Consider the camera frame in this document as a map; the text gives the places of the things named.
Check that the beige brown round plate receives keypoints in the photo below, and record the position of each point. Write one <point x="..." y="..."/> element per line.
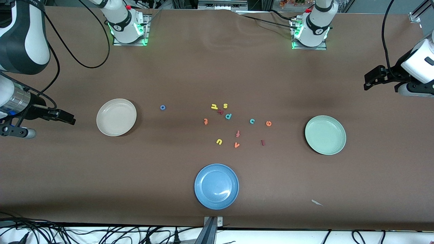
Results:
<point x="116" y="117"/>

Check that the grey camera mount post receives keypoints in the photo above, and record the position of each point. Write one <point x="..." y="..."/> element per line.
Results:
<point x="210" y="234"/>

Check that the light green round plate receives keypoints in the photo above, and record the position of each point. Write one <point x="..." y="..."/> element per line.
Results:
<point x="325" y="135"/>

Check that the aluminium frame profile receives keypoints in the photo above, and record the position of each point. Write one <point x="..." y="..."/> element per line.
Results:
<point x="414" y="17"/>

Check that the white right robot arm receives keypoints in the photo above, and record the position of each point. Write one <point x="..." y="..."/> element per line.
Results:
<point x="34" y="44"/>

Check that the grey metal rail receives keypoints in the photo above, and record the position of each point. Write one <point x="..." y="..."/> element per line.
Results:
<point x="220" y="6"/>

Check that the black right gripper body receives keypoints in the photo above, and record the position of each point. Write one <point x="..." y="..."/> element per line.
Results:
<point x="36" y="107"/>

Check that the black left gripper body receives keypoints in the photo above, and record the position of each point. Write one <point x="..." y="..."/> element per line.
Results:
<point x="390" y="76"/>

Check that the orange artificial flowers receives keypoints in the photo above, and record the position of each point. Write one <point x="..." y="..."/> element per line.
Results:
<point x="291" y="2"/>

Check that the white paper scrap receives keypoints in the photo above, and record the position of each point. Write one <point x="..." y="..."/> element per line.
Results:
<point x="317" y="202"/>

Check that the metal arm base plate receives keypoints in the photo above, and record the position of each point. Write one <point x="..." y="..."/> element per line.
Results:
<point x="310" y="48"/>
<point x="130" y="43"/>

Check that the brown paper table cover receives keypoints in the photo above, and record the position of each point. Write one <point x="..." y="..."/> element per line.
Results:
<point x="101" y="176"/>

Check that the blue round plate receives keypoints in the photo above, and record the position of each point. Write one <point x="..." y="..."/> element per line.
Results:
<point x="216" y="186"/>

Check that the teal foam letter p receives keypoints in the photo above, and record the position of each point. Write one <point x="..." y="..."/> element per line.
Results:
<point x="229" y="117"/>

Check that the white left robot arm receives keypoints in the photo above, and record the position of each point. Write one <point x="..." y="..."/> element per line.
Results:
<point x="317" y="27"/>

